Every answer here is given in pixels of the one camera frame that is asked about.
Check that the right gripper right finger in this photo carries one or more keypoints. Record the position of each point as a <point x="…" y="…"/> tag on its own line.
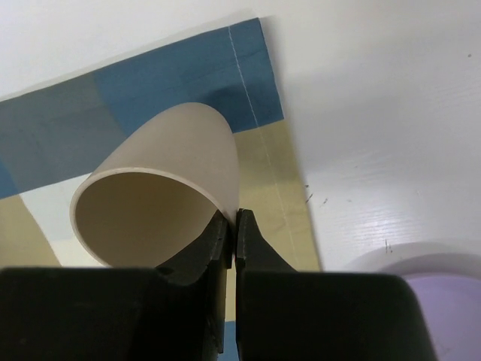
<point x="286" y="314"/>

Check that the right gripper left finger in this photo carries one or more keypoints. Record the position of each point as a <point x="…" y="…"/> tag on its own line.
<point x="175" y="311"/>

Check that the beige cup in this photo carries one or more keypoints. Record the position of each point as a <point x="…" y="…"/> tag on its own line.
<point x="159" y="189"/>

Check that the purple plate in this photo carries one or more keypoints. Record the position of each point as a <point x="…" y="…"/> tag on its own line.
<point x="446" y="282"/>

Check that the blue and tan placemat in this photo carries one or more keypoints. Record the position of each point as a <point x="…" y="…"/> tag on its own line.
<point x="54" y="138"/>

